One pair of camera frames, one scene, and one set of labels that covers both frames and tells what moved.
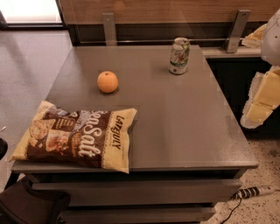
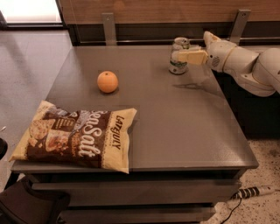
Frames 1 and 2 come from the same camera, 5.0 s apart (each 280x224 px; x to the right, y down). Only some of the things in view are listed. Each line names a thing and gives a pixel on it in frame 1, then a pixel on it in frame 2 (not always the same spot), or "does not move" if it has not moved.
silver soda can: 178,56 does not move
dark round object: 3,148 does not move
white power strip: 253,192 does not move
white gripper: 271,39 to 219,54
